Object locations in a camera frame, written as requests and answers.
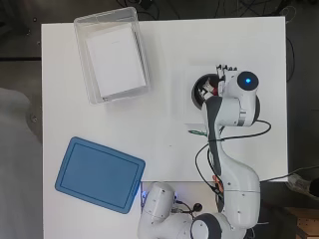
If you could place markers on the white flat stand box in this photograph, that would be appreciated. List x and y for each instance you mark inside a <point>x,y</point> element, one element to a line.
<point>189,99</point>

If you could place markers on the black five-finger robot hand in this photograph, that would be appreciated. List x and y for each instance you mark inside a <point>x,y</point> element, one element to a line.
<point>209,87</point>

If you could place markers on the person's shoe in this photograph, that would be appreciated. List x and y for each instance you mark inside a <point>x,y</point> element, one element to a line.
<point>298,182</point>

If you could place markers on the red and white packet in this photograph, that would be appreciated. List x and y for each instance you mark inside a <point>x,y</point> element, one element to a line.
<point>220,89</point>

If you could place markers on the black round knob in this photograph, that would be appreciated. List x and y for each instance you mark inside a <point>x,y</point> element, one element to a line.
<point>197,207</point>

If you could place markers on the clear plastic box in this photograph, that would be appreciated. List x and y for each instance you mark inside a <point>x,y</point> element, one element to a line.
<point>81,53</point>

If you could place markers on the blue plastic box lid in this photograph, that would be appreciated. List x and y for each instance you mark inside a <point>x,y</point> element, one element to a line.
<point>99,174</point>

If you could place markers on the orange clip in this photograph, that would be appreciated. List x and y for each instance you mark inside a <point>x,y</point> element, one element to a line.
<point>216,181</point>

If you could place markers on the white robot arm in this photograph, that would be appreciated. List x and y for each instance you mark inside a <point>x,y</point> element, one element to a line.
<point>239,186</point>

